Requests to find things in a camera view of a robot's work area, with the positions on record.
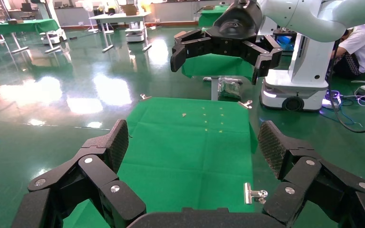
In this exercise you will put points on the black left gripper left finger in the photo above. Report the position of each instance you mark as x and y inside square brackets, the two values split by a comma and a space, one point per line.
[91, 176]

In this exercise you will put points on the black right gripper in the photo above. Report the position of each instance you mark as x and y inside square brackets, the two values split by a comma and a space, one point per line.
[236, 34]

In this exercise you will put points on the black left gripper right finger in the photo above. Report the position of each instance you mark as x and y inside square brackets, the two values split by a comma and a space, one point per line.
[308, 182]

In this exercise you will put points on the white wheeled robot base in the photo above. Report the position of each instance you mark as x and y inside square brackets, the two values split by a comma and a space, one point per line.
[308, 63]

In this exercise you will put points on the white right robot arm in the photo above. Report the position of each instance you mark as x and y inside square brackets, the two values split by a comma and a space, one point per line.
[311, 15]

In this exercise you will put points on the brown cardboard box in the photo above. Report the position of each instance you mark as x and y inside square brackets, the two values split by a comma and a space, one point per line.
[129, 9]

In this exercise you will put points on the flat brown box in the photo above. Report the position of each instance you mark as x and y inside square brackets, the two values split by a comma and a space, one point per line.
[12, 21]

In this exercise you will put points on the table with green cloth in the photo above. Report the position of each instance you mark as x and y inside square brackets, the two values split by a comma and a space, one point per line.
[214, 66]
[211, 17]
[28, 25]

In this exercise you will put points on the clear plastic bag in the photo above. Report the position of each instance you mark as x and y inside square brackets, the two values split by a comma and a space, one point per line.
[229, 89]

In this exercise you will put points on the silver binder clip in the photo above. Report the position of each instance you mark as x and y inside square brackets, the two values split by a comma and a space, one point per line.
[144, 97]
[247, 104]
[248, 193]

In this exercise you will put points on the white device purple light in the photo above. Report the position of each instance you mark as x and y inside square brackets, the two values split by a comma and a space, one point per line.
[330, 102]

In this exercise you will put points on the green table cloth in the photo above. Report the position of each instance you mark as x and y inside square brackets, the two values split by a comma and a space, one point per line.
[185, 157]

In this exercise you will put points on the white mobile robot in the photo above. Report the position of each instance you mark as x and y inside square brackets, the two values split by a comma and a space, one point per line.
[135, 34]
[55, 36]

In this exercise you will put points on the seated person white shirt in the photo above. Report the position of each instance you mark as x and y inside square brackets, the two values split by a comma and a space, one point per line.
[358, 47]

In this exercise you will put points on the white standing fan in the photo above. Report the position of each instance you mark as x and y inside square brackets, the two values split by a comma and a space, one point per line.
[88, 5]

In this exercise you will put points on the black office chair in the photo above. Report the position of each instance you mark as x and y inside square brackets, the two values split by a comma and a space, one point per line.
[26, 8]

